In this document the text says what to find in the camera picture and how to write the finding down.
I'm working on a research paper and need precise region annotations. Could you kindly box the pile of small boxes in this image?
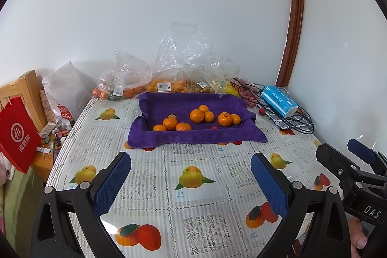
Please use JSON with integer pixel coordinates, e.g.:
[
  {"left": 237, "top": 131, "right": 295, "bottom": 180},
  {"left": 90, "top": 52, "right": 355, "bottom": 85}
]
[{"left": 36, "top": 120, "right": 74, "bottom": 156}]

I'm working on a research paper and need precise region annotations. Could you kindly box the white bag with red print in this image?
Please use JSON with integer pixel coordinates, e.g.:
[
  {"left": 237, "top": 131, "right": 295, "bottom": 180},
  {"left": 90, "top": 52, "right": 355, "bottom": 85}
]
[{"left": 50, "top": 104, "right": 76, "bottom": 128}]

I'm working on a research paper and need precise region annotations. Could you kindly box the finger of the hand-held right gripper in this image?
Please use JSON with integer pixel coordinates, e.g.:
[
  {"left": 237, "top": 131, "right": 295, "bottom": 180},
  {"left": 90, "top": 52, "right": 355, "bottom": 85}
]
[
  {"left": 316, "top": 143, "right": 368, "bottom": 186},
  {"left": 348, "top": 138, "right": 387, "bottom": 177}
]

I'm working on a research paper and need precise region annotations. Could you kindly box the wooden chair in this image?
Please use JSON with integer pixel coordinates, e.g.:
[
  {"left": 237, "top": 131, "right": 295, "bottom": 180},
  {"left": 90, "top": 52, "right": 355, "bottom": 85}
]
[{"left": 0, "top": 71, "right": 47, "bottom": 125}]

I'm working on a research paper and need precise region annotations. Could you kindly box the clear bag of red produce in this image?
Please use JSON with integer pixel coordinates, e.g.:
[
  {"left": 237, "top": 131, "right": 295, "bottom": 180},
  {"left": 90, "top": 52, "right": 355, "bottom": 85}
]
[{"left": 234, "top": 77, "right": 267, "bottom": 109}]

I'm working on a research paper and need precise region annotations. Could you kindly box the clear bag of golden berries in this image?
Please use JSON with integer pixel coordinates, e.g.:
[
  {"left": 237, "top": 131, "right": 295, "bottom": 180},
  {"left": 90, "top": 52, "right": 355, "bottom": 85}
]
[{"left": 184, "top": 55, "right": 218, "bottom": 94}]

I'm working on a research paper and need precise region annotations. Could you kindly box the wooden side table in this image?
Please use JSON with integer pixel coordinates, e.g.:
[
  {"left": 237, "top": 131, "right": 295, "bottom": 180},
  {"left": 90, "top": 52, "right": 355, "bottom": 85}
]
[{"left": 30, "top": 137, "right": 65, "bottom": 183}]

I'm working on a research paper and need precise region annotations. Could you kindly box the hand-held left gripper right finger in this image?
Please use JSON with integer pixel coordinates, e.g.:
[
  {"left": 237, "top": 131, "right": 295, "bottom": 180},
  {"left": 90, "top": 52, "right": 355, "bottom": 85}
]
[{"left": 250, "top": 152, "right": 353, "bottom": 258}]

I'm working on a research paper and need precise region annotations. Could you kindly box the brown wooden door frame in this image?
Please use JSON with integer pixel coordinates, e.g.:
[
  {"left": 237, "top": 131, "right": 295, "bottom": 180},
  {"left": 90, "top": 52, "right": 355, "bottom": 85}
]
[{"left": 276, "top": 0, "right": 305, "bottom": 88}]

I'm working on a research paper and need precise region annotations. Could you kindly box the blue tissue box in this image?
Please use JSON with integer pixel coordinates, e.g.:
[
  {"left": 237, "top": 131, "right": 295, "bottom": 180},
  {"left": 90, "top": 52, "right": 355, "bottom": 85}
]
[{"left": 260, "top": 85, "right": 298, "bottom": 118}]

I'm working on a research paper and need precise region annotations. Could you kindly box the clear bag of yellow produce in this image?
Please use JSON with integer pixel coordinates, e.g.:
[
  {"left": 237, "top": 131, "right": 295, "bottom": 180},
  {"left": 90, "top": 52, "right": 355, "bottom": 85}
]
[{"left": 208, "top": 55, "right": 242, "bottom": 97}]

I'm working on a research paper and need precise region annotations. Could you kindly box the red paper bag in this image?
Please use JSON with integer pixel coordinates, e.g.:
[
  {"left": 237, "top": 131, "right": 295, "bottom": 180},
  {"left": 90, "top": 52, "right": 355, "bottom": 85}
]
[{"left": 0, "top": 96, "right": 41, "bottom": 174}]

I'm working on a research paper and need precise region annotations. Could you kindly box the purple towel covered tray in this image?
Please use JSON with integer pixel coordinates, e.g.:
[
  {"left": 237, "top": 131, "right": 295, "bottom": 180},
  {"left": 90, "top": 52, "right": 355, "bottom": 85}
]
[{"left": 127, "top": 92, "right": 268, "bottom": 149}]

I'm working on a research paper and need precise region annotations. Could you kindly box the green cloth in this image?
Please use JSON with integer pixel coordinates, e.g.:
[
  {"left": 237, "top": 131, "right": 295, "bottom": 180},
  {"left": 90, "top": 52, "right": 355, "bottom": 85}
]
[{"left": 0, "top": 170, "right": 46, "bottom": 246}]

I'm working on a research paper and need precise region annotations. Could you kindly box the clear bag of kumquats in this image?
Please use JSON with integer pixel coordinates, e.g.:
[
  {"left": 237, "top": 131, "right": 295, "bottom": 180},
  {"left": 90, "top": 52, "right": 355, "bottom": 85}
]
[{"left": 145, "top": 21, "right": 212, "bottom": 93}]

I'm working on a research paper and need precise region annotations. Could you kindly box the patterned paper bag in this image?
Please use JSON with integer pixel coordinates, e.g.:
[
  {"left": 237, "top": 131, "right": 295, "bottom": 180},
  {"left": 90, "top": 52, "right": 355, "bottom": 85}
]
[{"left": 39, "top": 89, "right": 58, "bottom": 122}]

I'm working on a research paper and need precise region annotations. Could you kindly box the white plastic bag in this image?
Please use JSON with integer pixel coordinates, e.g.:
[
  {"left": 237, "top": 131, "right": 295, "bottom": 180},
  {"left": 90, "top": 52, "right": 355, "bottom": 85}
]
[{"left": 42, "top": 60, "right": 91, "bottom": 119}]

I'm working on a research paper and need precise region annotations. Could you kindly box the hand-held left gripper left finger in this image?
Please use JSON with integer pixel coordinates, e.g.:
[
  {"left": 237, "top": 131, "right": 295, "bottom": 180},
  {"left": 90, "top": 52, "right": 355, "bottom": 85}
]
[{"left": 30, "top": 152, "right": 132, "bottom": 258}]

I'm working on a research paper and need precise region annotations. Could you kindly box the mango print tablecloth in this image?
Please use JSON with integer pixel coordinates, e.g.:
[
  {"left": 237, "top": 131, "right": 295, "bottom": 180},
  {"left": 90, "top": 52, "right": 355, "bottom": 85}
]
[{"left": 45, "top": 95, "right": 351, "bottom": 258}]

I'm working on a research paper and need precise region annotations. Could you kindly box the black cable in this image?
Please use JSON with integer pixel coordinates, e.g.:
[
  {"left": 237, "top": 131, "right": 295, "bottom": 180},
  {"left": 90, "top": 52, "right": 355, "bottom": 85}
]
[{"left": 231, "top": 78, "right": 315, "bottom": 134}]

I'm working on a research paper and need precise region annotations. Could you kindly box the pale pink cloth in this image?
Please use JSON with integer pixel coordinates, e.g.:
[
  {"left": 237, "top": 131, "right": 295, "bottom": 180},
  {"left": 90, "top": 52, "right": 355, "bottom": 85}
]
[{"left": 0, "top": 152, "right": 14, "bottom": 183}]

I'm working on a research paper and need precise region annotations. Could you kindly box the person's right hand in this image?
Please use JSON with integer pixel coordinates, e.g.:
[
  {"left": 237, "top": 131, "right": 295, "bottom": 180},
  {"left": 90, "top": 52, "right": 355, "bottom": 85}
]
[{"left": 347, "top": 217, "right": 368, "bottom": 249}]

